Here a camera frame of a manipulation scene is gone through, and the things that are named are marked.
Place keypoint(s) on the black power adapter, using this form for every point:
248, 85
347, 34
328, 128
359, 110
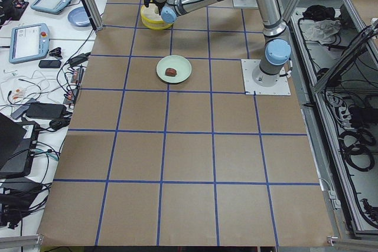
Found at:
45, 111

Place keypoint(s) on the blue teach pendant near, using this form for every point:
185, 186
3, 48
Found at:
29, 43

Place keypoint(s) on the blue plate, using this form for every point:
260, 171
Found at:
78, 17

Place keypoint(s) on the black phone device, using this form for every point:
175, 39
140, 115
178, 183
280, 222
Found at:
49, 64

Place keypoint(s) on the brown bun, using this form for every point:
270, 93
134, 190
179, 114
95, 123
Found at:
170, 72

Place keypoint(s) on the white crumpled cloth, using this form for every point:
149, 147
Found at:
323, 31

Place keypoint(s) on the yellow steamer basket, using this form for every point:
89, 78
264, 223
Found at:
151, 18

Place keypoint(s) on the black laptop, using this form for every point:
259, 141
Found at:
18, 140

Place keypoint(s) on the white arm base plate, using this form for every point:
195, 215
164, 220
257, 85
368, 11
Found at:
258, 83

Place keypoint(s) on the pale green plate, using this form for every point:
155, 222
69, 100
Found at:
180, 64

